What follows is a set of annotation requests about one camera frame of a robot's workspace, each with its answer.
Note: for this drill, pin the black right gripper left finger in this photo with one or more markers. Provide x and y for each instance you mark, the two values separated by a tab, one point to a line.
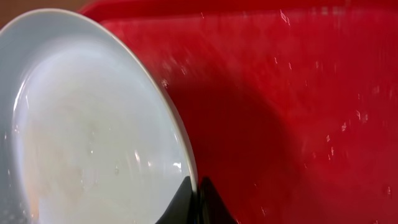
182	207

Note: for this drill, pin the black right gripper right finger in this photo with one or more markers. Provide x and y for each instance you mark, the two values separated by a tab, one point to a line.
211	209

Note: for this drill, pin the light blue plate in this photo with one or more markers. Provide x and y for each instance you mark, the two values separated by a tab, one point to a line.
87	136

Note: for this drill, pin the red plastic tray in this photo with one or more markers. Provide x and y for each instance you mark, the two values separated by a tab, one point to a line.
290	106

